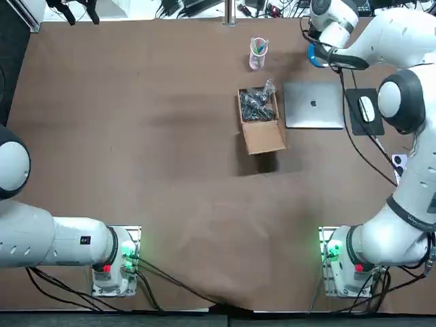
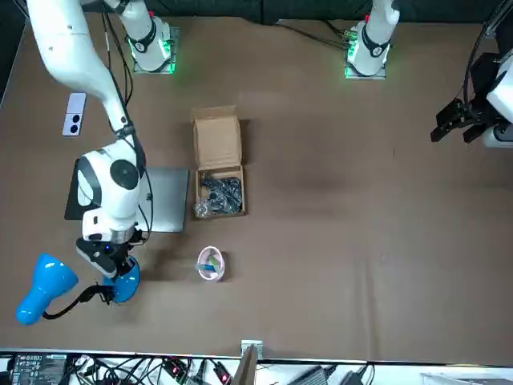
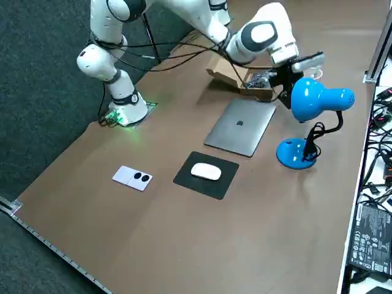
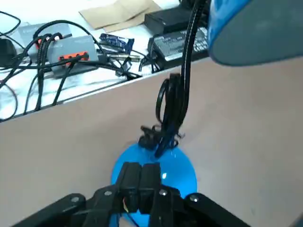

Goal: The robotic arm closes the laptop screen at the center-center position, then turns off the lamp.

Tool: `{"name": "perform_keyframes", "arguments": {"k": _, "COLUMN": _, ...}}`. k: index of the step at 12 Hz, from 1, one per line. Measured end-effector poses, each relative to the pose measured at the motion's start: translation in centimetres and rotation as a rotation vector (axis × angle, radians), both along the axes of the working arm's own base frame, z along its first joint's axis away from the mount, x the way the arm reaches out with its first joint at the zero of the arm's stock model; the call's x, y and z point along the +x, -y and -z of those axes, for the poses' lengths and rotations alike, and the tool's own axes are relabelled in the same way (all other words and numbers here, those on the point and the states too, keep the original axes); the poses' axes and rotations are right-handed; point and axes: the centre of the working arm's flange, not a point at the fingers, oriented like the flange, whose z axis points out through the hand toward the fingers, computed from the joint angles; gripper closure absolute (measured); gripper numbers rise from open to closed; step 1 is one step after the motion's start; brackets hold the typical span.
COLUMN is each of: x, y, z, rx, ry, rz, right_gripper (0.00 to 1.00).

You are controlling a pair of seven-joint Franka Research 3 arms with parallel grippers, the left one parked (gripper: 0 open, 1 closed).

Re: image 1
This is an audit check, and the aluminium frame post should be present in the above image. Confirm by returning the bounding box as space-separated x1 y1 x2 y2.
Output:
15 0 47 33
223 0 238 27

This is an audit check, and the black base cable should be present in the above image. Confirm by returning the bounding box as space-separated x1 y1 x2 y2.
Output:
134 255 255 313

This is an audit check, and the clear plastic cup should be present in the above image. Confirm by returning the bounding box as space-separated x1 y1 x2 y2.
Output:
249 37 270 72

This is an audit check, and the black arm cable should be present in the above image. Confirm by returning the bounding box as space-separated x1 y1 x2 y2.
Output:
335 66 399 187
25 267 116 313

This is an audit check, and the white computer mouse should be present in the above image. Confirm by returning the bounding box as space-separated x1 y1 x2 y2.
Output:
358 96 375 123

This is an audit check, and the black mouse pad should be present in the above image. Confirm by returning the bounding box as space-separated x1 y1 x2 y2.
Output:
345 88 386 136

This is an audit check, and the clear bag of black parts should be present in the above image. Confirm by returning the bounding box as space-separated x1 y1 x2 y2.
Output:
238 78 277 122

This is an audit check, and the black power brick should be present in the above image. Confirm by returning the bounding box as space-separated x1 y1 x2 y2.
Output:
159 0 182 17

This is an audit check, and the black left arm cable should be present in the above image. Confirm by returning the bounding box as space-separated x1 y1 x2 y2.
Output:
25 267 116 313

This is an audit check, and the blue gooseneck desk lamp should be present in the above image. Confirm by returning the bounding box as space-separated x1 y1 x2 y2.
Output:
307 43 337 68

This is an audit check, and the grey aluminium laptop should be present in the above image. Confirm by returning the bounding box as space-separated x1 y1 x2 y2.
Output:
283 80 345 130

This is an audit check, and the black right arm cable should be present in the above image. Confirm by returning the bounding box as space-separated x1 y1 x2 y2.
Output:
335 66 399 187

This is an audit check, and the open brown cardboard box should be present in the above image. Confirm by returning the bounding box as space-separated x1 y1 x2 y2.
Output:
237 87 289 156

